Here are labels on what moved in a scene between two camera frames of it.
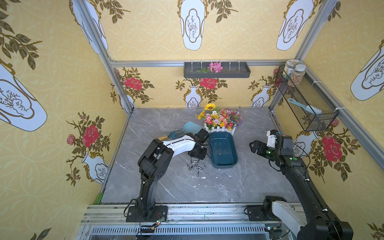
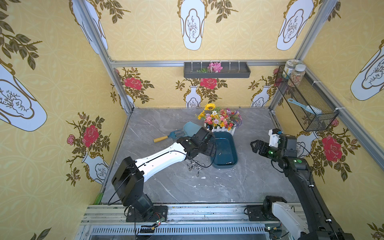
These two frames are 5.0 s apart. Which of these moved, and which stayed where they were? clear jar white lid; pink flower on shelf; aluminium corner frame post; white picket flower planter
Moved: clear jar white lid
Stayed: white picket flower planter; aluminium corner frame post; pink flower on shelf
